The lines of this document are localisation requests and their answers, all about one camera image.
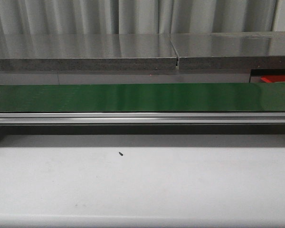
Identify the grey stone counter slab left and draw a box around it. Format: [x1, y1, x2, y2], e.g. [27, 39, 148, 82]
[0, 34, 177, 71]

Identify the grey stone counter slab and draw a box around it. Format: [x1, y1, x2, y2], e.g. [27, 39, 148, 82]
[0, 34, 177, 71]
[170, 31, 285, 70]

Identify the green conveyor belt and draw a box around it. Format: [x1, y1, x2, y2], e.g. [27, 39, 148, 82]
[0, 83, 285, 113]

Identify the grey stone counter slab right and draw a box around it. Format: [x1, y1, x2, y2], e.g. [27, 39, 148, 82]
[170, 31, 285, 70]

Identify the red plastic tray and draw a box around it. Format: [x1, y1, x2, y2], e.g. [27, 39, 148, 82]
[261, 75, 285, 83]

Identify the white pleated curtain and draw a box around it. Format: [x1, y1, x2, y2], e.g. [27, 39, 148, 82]
[0, 0, 285, 35]

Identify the aluminium conveyor frame rail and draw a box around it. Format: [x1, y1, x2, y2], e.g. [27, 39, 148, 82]
[0, 112, 285, 149]

